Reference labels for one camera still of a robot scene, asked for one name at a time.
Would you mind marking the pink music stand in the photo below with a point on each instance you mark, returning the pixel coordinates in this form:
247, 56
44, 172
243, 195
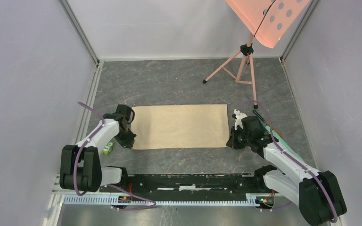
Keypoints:
267, 22

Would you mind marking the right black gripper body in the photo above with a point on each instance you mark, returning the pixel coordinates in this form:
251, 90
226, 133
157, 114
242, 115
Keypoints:
243, 138

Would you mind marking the beige cloth napkin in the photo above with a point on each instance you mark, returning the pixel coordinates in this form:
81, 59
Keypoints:
180, 126

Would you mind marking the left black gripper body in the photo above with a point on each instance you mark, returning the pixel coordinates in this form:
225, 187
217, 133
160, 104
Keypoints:
127, 129

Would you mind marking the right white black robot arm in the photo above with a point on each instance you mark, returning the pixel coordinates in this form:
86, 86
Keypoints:
317, 194

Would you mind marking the gold spoon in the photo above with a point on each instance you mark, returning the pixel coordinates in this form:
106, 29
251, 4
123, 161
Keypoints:
273, 130

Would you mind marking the small green toy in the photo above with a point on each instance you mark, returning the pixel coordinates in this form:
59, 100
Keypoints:
108, 148

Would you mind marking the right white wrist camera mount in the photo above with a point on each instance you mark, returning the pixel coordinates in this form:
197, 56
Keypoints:
238, 116

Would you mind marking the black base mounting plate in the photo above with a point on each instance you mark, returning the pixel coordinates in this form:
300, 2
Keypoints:
194, 187

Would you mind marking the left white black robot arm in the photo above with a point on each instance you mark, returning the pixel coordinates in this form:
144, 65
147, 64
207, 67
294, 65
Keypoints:
80, 168

